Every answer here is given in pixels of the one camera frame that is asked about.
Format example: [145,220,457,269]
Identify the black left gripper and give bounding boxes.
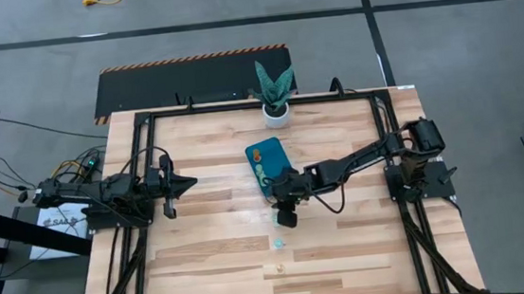
[141,151,202,223]

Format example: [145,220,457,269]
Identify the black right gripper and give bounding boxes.
[263,164,320,232]

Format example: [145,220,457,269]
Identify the blue plastic basket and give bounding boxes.
[244,135,299,200]

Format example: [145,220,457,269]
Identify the white plant pot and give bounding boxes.
[261,100,292,131]

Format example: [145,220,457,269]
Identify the black power box green light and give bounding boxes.
[82,154,102,171]

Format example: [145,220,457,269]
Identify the black hazard-striped floor mat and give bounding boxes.
[89,43,298,127]

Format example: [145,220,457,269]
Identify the green leafy plant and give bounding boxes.
[247,57,298,116]

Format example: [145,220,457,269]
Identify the white printed box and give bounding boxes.
[24,199,95,263]

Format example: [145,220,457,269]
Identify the black metal beam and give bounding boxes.
[0,194,95,265]

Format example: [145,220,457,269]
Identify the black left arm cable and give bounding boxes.
[117,144,173,179]

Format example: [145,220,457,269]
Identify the black aluminium table frame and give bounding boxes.
[65,65,485,294]

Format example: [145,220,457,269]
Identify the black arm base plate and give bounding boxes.
[383,157,457,205]
[84,198,156,231]

